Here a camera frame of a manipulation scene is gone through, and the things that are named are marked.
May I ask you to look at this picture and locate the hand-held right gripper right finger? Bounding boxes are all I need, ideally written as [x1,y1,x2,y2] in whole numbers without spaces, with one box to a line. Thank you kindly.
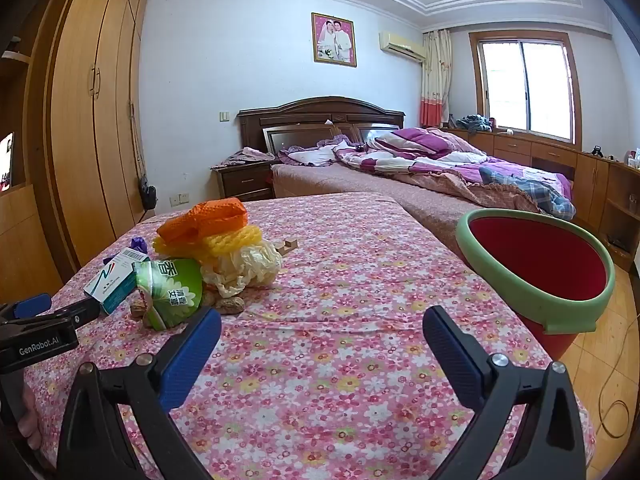
[423,305,587,480]

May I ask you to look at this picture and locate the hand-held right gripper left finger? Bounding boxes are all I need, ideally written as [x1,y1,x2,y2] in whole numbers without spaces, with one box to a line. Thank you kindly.
[56,306,222,480]

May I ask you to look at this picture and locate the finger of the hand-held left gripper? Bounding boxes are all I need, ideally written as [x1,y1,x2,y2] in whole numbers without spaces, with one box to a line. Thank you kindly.
[0,293,53,322]
[47,296,104,333]

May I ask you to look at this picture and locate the white and teal medicine box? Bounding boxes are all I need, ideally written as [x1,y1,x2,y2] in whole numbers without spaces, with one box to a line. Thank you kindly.
[82,249,146,316]

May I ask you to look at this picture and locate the green snack packet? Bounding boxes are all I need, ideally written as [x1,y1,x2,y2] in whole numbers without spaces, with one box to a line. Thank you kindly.
[132,258,205,332]

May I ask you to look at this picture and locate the cream plastic bag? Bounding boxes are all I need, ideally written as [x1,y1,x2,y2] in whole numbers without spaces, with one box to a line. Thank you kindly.
[200,242,283,298]

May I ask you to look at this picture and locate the red bin with green rim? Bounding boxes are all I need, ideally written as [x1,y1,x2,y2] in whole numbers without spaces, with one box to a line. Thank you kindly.
[455,208,616,363]

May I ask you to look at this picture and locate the orange sponge cloth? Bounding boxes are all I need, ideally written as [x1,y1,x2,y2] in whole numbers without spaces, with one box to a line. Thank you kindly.
[156,199,249,246]

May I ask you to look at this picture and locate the person's left hand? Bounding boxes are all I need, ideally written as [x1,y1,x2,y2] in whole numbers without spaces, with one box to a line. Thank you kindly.
[15,387,45,456]

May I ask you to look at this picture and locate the television screen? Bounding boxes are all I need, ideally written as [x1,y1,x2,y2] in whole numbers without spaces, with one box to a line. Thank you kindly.
[0,132,15,193]

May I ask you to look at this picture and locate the pink floral tablecloth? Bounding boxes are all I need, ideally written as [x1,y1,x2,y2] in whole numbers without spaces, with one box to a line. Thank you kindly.
[22,191,598,480]

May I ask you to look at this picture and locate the dark wooden nightstand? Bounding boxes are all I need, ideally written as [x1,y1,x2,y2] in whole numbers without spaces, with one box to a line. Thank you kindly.
[210,157,275,203]

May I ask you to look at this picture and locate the blue plaid cloth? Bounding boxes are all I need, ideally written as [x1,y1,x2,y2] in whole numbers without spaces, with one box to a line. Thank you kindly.
[479,165,576,220]

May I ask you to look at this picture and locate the wooden wardrobe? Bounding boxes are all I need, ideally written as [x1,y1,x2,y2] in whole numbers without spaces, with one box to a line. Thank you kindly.
[22,0,151,271]

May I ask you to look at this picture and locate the purple floral quilt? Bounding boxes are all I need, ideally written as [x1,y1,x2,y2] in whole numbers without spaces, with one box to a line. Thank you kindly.
[332,127,576,216]

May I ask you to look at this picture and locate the pink folded clothes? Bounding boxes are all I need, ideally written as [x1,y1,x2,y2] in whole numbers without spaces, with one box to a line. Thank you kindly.
[210,146,276,170]

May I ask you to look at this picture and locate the bed with brown sheet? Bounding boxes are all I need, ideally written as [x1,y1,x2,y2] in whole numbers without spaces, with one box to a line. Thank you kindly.
[270,160,576,256]

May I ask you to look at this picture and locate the long wooden cabinet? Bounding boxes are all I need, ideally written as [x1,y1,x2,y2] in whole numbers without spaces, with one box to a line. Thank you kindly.
[445,127,640,273]

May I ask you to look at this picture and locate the white pillow with purple frill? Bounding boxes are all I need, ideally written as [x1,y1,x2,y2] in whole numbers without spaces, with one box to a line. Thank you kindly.
[277,135,356,167]

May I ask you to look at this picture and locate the blue crumpled clothes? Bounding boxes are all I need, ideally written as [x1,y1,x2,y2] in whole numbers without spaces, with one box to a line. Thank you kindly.
[456,114,496,135]

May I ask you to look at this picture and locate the dark wooden headboard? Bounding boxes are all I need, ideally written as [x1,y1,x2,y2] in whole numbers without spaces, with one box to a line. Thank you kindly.
[236,96,406,163]

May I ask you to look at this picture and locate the floral curtain with red hem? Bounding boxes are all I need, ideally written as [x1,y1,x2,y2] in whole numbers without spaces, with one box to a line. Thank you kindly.
[419,30,453,128]

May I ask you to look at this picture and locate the wooden framed window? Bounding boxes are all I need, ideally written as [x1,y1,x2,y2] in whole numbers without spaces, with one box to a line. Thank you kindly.
[468,31,583,146]

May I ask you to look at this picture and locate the framed wedding photo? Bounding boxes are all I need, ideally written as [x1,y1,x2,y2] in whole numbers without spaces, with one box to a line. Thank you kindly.
[311,12,357,68]

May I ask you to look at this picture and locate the thin floor cable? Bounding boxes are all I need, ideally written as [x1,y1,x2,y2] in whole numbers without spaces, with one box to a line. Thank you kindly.
[600,305,640,438]

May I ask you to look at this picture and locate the wall air conditioner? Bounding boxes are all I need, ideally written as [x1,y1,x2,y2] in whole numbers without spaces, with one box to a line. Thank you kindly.
[378,31,427,65]

